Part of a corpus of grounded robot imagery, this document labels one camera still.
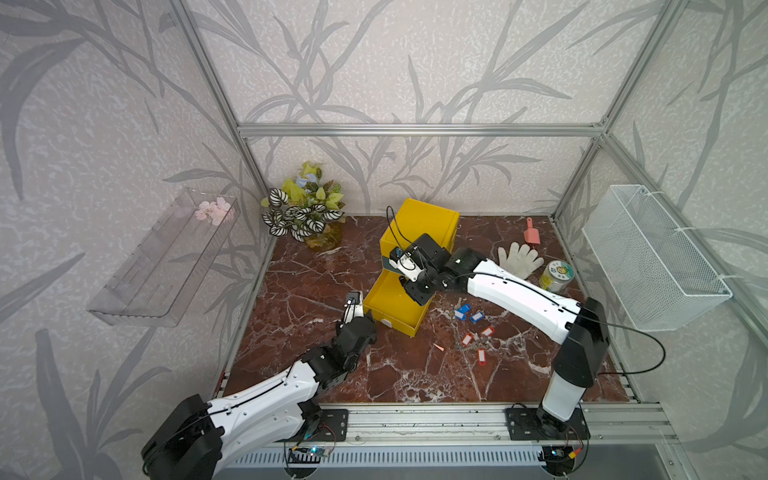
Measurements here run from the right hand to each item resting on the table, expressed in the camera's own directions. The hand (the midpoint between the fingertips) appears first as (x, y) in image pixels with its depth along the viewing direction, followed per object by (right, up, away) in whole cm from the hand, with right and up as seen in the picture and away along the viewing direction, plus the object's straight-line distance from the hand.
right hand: (408, 286), depth 81 cm
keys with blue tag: (+17, -10, +13) cm, 23 cm away
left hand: (-11, -8, +3) cm, 14 cm away
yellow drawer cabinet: (+2, +19, +10) cm, 22 cm away
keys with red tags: (+21, -17, +8) cm, 29 cm away
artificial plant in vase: (-30, +23, +7) cm, 38 cm away
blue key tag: (+22, -12, +13) cm, 28 cm away
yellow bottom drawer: (-5, -7, +10) cm, 14 cm away
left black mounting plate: (-20, -33, -8) cm, 39 cm away
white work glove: (+41, +5, +27) cm, 49 cm away
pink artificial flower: (-51, +21, -4) cm, 55 cm away
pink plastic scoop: (+47, +15, +31) cm, 58 cm away
